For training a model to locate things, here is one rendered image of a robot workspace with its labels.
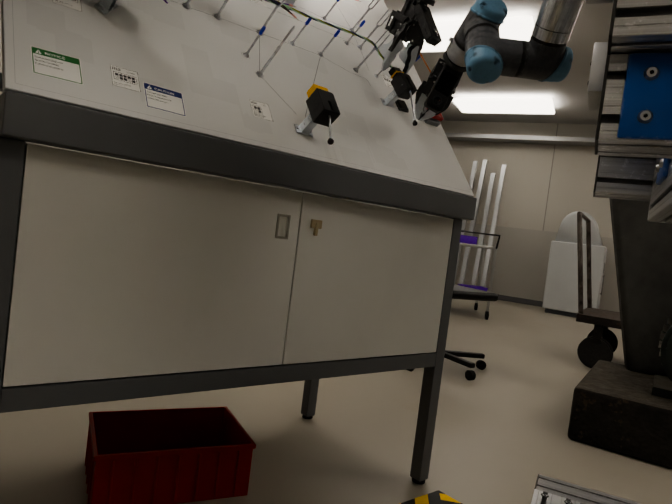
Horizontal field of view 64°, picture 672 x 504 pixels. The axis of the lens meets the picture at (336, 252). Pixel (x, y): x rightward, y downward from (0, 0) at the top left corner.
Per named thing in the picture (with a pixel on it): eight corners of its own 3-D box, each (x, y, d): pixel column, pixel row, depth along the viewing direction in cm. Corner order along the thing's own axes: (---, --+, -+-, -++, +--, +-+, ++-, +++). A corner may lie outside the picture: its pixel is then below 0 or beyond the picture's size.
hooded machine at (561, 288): (597, 317, 727) (612, 217, 722) (598, 321, 673) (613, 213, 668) (544, 308, 756) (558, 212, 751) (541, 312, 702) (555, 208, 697)
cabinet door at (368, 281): (438, 352, 157) (456, 219, 155) (285, 365, 121) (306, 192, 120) (431, 350, 159) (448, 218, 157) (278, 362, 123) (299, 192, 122)
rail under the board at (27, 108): (474, 220, 155) (477, 198, 155) (1, 134, 79) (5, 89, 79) (458, 219, 160) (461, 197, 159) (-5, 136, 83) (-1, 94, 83)
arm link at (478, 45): (525, 62, 109) (521, 27, 114) (471, 54, 109) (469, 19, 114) (511, 91, 116) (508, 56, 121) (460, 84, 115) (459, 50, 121)
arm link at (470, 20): (479, 10, 112) (477, -15, 116) (453, 50, 121) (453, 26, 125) (512, 22, 114) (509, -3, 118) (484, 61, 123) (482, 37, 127)
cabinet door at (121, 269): (282, 364, 122) (303, 192, 120) (2, 387, 86) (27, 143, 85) (277, 362, 123) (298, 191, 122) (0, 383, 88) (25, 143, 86)
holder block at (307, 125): (305, 160, 115) (332, 131, 109) (291, 117, 120) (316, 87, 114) (321, 164, 118) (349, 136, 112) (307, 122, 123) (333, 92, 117)
